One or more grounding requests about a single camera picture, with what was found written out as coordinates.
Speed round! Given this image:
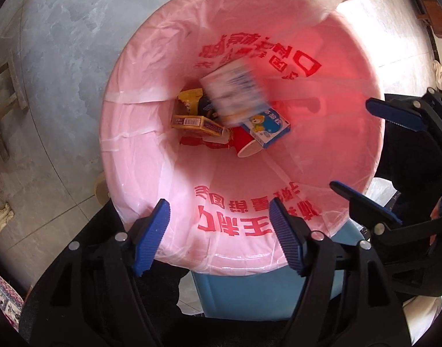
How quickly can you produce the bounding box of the pink lined trash bin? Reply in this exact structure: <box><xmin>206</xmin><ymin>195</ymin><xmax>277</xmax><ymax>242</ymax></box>
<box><xmin>100</xmin><ymin>0</ymin><xmax>384</xmax><ymax>276</ymax></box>

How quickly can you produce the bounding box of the yellow red snack box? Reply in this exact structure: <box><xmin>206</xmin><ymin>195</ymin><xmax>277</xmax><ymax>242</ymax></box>
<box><xmin>171</xmin><ymin>115</ymin><xmax>224</xmax><ymax>137</ymax></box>

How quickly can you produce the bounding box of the blue plastic stool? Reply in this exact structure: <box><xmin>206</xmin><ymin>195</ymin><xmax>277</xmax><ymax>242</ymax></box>
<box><xmin>190</xmin><ymin>219</ymin><xmax>367</xmax><ymax>321</ymax></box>

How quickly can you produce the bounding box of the yellow snack wrapper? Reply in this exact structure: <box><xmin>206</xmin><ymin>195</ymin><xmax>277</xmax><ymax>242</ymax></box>
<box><xmin>175</xmin><ymin>88</ymin><xmax>205</xmax><ymax>115</ymax></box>

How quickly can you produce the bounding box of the blue cartoon small carton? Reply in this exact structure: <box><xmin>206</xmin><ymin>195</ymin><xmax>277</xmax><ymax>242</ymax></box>
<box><xmin>241</xmin><ymin>108</ymin><xmax>291</xmax><ymax>149</ymax></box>

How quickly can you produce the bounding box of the red paper cup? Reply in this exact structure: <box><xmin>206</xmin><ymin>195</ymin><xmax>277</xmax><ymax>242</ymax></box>
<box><xmin>230</xmin><ymin>127</ymin><xmax>263</xmax><ymax>158</ymax></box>

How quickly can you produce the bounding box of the light blue milk carton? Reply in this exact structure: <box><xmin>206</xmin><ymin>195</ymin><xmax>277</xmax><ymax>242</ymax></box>
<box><xmin>200</xmin><ymin>58</ymin><xmax>269</xmax><ymax>127</ymax></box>

